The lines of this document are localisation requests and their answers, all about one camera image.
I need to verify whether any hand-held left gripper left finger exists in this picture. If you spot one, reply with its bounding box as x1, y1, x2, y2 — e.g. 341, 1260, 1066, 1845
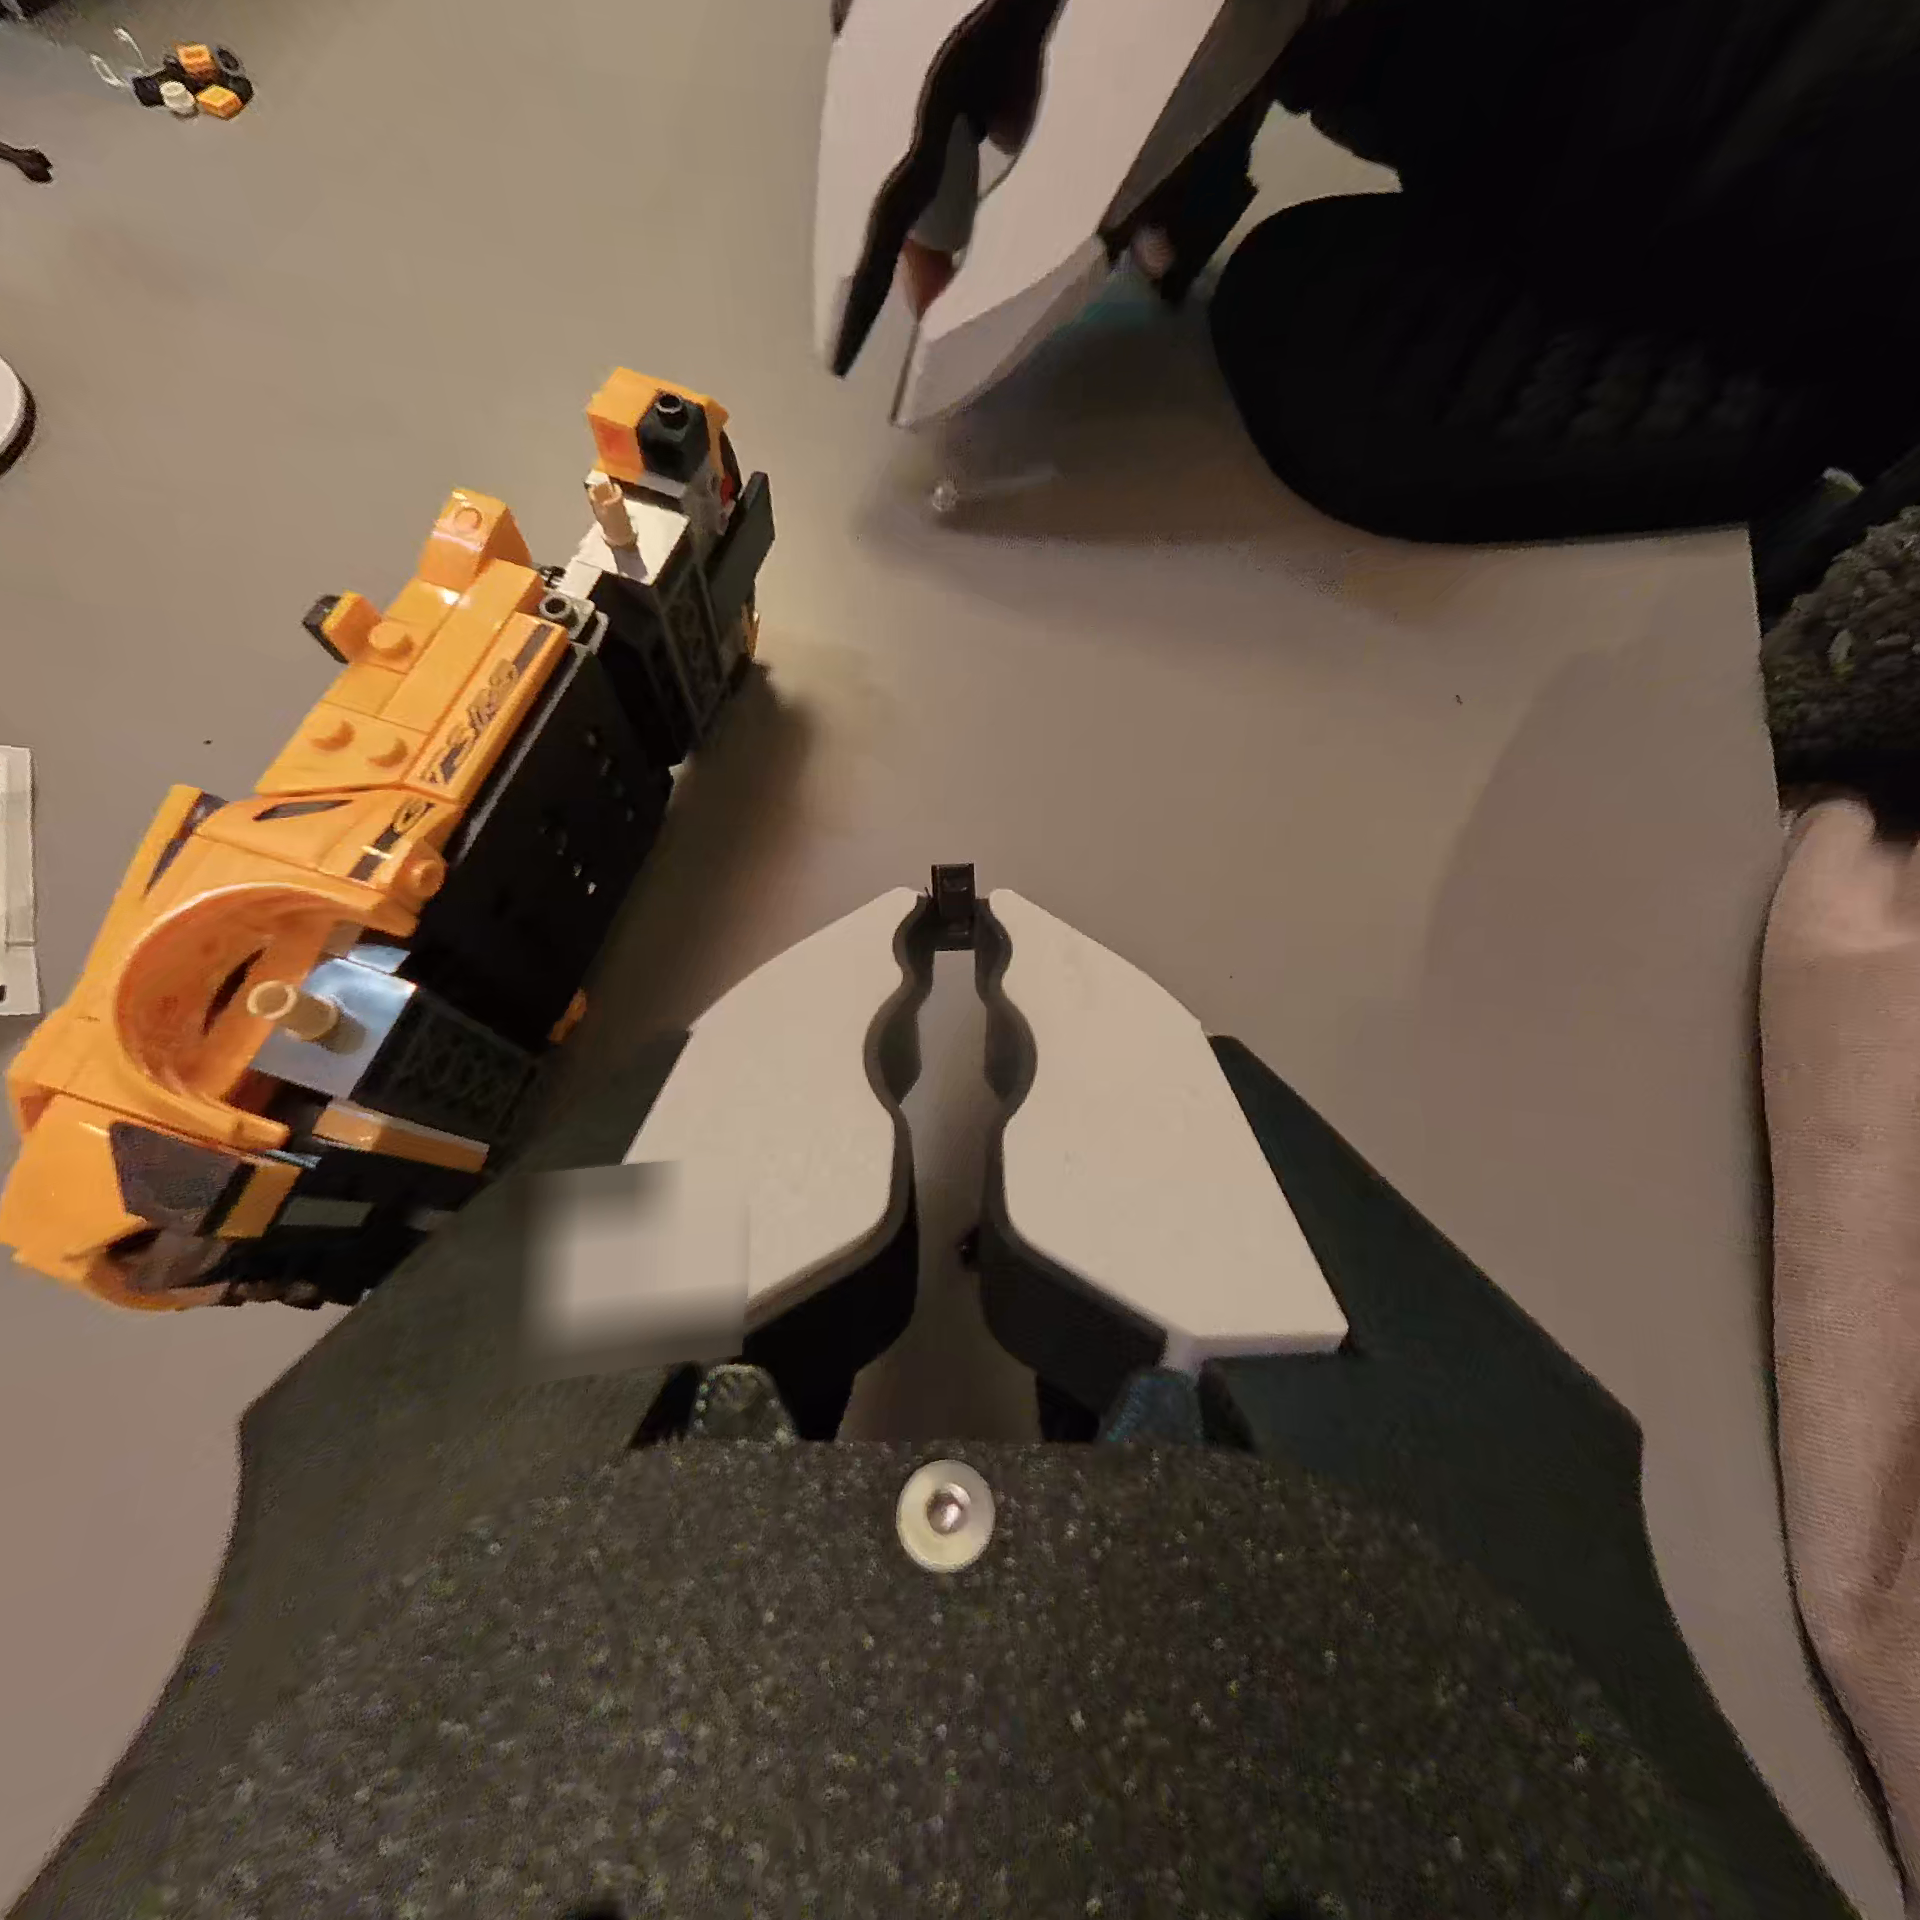
620, 886, 924, 1445

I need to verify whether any pile of small lego pieces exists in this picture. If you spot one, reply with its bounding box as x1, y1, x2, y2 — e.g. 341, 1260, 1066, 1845
91, 27, 259, 123

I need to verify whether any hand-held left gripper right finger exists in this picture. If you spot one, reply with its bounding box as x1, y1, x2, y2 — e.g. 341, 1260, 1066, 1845
978, 886, 1350, 1445

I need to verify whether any beige hoodie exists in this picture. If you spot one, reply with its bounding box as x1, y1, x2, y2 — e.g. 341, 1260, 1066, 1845
1756, 800, 1920, 1920

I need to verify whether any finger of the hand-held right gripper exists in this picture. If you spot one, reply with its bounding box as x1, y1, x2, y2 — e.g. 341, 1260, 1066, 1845
813, 0, 1065, 378
892, 0, 1279, 432

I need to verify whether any yellow lego car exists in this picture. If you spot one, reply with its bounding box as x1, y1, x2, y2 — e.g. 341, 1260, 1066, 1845
0, 367, 779, 1313

